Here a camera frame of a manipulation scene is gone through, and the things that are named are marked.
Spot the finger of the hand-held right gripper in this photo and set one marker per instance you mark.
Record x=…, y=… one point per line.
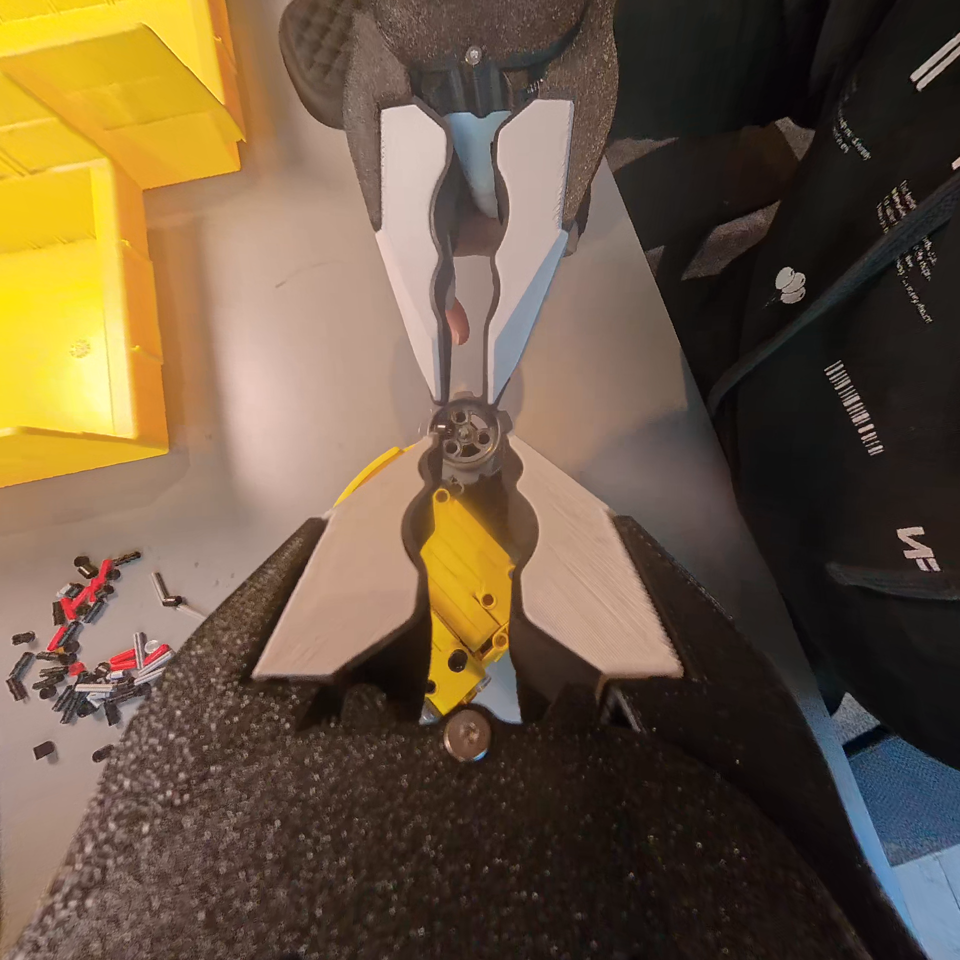
x=536, y=210
x=405, y=210

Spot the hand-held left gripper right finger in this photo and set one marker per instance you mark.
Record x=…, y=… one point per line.
x=592, y=592

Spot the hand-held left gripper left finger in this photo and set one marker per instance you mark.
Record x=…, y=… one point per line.
x=337, y=585

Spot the yellow black toy brick vehicle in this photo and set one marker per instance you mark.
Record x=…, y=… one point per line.
x=465, y=570

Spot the person's right forearm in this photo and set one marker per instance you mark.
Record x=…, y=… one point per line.
x=675, y=60

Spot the grey desk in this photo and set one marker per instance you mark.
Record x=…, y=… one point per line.
x=262, y=337

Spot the person's right hand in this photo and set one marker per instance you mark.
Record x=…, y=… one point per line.
x=480, y=234

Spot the grey axle with black connector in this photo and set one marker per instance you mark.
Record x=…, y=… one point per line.
x=169, y=596

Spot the pile of red black pins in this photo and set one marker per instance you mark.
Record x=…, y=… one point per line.
x=82, y=667

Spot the yellow plastic storage bin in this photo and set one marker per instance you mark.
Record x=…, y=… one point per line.
x=67, y=337
x=112, y=90

